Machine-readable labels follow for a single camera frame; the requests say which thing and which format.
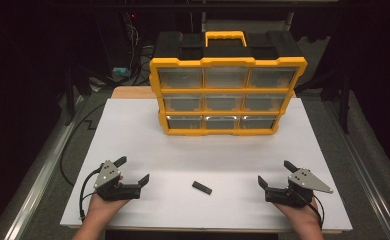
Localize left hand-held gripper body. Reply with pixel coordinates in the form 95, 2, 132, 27
93, 159, 141, 202

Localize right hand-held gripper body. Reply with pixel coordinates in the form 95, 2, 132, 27
265, 168, 334, 209

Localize small black block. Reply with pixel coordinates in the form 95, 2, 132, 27
191, 180, 213, 196

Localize clear plastic drawer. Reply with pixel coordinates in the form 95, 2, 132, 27
249, 67, 298, 90

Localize yellow black organizer cabinet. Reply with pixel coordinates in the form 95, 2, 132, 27
148, 30, 308, 137

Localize person's left hand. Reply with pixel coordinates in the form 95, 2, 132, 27
87, 193, 131, 220

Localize person's right hand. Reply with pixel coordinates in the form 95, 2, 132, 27
272, 199, 321, 230

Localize white board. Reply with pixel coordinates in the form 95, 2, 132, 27
60, 97, 353, 233

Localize black stand leg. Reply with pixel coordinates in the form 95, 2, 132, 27
64, 64, 94, 127

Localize set of clear cabinet drawers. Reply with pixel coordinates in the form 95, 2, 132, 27
157, 66, 287, 131

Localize teal small object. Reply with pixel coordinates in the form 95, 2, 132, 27
112, 66, 131, 77

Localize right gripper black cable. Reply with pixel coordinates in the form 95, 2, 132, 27
296, 190, 325, 231

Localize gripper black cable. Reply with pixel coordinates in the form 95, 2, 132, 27
296, 190, 325, 231
79, 168, 101, 222

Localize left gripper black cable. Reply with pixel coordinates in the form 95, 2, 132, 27
79, 168, 101, 222

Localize black floor cable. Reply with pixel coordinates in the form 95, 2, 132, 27
60, 102, 108, 188

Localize aluminium rail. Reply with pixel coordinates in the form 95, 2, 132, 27
2, 94, 86, 240
321, 99, 390, 240

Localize bundle of hanging cables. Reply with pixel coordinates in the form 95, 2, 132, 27
124, 13, 155, 86

